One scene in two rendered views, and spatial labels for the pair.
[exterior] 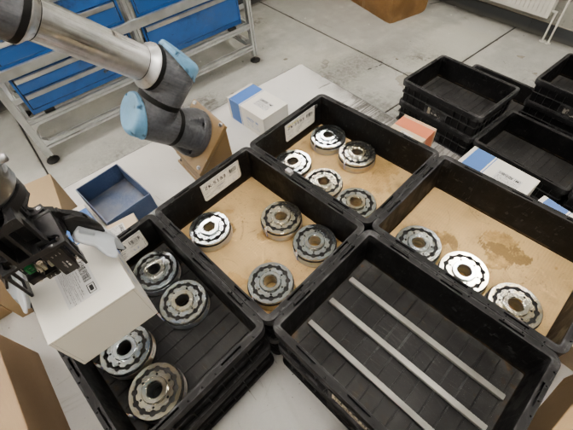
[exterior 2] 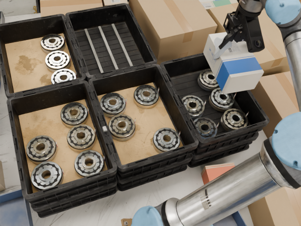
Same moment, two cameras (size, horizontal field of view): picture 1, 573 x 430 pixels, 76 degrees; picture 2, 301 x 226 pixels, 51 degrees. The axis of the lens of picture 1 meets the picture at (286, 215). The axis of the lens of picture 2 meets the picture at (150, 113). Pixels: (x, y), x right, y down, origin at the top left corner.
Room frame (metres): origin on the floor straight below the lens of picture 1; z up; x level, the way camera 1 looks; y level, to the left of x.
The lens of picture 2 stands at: (1.13, 0.24, 1.89)
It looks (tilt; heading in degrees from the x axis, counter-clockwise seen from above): 56 degrees down; 192
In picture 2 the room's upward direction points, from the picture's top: 9 degrees clockwise
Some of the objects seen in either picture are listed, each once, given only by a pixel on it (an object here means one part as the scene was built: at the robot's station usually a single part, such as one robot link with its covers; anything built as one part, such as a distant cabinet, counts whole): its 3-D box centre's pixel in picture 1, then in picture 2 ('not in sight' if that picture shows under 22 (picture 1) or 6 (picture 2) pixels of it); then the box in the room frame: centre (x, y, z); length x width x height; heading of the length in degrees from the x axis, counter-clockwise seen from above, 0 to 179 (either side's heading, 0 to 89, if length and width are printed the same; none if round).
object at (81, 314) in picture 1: (83, 279); (231, 61); (0.29, 0.32, 1.10); 0.20 x 0.12 x 0.09; 34
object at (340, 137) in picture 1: (327, 136); (46, 175); (0.82, -0.15, 0.86); 0.10 x 0.10 x 0.01
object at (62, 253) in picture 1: (22, 233); (242, 20); (0.27, 0.31, 1.25); 0.09 x 0.08 x 0.12; 34
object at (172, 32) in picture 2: not in sight; (169, 20); (-0.17, -0.01, 0.80); 0.40 x 0.30 x 0.20; 42
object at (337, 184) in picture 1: (323, 182); (81, 136); (0.64, -0.11, 0.86); 0.10 x 0.10 x 0.01
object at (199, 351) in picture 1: (153, 323); (208, 100); (0.30, 0.30, 0.87); 0.40 x 0.30 x 0.11; 40
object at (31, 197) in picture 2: (340, 152); (59, 133); (0.69, -0.16, 0.92); 0.40 x 0.30 x 0.02; 40
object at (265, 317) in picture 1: (256, 221); (140, 111); (0.50, 0.07, 0.92); 0.40 x 0.30 x 0.02; 40
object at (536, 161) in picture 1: (519, 175); not in sight; (1.04, -1.06, 0.31); 0.40 x 0.30 x 0.34; 34
